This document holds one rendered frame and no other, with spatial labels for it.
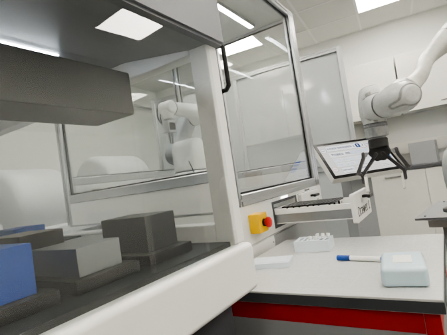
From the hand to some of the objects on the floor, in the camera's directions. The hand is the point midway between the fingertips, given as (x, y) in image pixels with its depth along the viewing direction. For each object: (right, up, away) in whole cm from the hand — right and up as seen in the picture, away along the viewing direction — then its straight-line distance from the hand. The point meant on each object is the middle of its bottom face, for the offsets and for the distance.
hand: (385, 187), depth 141 cm
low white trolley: (-19, -95, -35) cm, 103 cm away
